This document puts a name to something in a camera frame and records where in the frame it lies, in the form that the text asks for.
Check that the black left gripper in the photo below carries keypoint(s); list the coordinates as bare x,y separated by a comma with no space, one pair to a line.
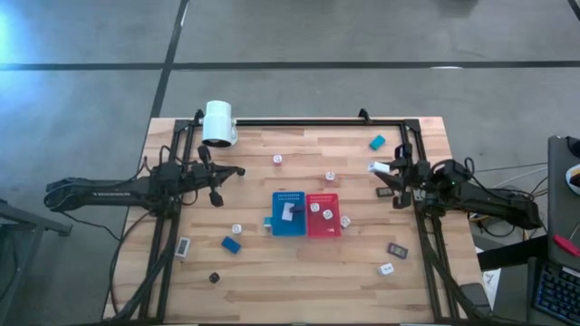
216,199

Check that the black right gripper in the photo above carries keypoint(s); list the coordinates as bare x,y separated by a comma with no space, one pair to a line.
402,200

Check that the white parts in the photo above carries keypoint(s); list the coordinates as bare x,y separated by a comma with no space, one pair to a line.
379,168

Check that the teal digital timer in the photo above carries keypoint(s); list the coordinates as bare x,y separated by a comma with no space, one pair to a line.
377,142

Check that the pink white cube adapter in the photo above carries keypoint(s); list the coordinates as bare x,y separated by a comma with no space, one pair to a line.
330,176

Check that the blue digital timer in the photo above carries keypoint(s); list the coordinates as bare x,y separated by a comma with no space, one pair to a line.
231,245

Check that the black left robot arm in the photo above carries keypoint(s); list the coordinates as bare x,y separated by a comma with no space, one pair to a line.
113,194

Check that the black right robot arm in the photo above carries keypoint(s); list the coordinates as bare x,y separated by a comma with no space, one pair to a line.
498,204

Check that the purple digital timer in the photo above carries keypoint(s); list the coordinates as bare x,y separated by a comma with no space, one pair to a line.
397,250

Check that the red white cube adapter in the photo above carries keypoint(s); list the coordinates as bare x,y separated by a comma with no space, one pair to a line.
277,160

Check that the green white cube adapter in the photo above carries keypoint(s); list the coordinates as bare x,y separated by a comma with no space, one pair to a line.
236,228

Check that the blue plastic basket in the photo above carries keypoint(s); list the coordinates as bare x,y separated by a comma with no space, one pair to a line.
290,228

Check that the red plastic basket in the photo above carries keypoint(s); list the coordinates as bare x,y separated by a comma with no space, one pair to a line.
324,228

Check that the black cube adapter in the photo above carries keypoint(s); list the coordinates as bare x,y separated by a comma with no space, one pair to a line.
214,277

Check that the white paper sheet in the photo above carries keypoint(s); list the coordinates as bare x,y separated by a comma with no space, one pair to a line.
491,280

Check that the dark grey rounded pad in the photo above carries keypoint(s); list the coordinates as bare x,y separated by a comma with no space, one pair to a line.
476,296

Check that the dark grey desk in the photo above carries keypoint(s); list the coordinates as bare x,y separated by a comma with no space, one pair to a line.
559,213

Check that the white yellow round object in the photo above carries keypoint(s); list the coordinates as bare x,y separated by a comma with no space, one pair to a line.
573,179

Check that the grey metal stand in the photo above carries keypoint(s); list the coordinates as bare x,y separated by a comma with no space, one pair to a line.
50,226

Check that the black backlit keyboard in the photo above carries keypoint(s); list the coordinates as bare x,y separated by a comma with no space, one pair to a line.
559,294

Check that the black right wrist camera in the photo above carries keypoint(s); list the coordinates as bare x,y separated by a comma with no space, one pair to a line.
418,171

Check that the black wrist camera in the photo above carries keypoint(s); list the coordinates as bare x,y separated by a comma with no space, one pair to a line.
196,170
418,171

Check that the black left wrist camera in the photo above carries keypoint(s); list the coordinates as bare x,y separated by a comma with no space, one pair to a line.
196,170

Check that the black frame bracket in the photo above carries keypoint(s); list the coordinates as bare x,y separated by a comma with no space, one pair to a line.
363,114
198,117

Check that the black aluminium table frame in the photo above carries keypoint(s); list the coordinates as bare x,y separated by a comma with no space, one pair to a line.
317,122

